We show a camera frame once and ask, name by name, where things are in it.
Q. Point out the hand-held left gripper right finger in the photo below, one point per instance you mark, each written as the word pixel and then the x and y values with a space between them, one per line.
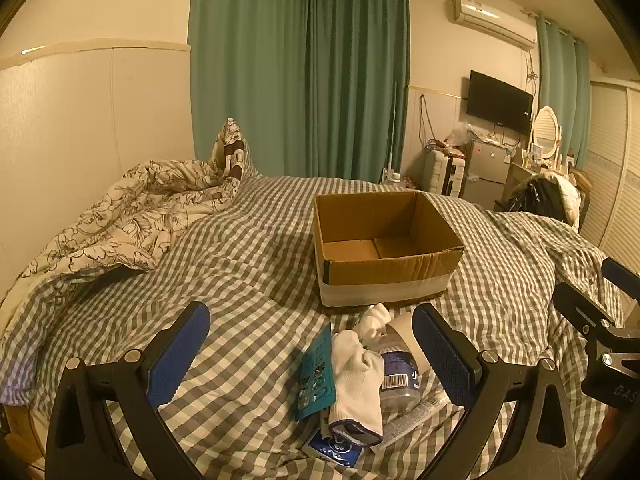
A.
pixel 445 355

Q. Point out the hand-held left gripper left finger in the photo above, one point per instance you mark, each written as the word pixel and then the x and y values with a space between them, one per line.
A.
pixel 180 355

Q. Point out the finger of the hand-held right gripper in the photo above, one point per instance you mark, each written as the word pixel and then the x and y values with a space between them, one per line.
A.
pixel 622 277
pixel 585 305

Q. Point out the clear cotton swab jar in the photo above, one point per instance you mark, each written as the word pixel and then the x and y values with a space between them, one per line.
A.
pixel 400 380

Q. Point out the clear tube with barcode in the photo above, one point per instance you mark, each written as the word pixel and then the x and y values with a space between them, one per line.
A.
pixel 415 417

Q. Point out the white sock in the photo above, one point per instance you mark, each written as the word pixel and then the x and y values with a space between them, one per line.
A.
pixel 372 322
pixel 352 385

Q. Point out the cardboard box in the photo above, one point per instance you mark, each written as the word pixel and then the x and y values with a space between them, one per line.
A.
pixel 390 272

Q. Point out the teal card package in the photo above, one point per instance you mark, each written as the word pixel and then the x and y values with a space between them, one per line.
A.
pixel 315 380

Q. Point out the blue and white packet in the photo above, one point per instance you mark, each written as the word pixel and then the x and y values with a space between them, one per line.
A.
pixel 332 452

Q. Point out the white jacket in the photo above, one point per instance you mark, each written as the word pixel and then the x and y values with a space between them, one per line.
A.
pixel 570 200

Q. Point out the white louvred wardrobe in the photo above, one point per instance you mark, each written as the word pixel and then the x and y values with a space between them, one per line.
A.
pixel 615 170

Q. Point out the black jacket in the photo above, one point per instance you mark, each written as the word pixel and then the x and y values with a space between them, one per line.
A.
pixel 540 200

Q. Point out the wooden dressing table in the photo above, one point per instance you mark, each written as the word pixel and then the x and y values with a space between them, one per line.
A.
pixel 520 177

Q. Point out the floral print duvet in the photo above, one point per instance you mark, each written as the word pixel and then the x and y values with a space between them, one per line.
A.
pixel 125 210

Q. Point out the white oval vanity mirror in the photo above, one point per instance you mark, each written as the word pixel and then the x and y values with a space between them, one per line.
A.
pixel 546 132

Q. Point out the silver small fridge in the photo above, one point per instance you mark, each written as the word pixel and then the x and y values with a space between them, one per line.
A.
pixel 485 170

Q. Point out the white ribbed suitcase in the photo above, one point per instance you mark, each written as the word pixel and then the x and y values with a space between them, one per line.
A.
pixel 442 172

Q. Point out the green curtain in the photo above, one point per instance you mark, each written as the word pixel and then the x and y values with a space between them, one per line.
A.
pixel 355 75
pixel 562 90
pixel 245 70

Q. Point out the floral checked pillow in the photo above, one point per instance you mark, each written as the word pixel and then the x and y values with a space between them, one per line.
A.
pixel 232 150

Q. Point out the clear plastic bag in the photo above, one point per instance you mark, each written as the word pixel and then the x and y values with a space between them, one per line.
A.
pixel 457 136

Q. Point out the white mop pole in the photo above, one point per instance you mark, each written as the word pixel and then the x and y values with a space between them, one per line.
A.
pixel 393 130

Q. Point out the white air conditioner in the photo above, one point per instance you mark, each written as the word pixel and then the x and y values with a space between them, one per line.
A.
pixel 492 20

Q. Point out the black wall television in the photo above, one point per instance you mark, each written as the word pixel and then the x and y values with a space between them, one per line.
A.
pixel 497 102

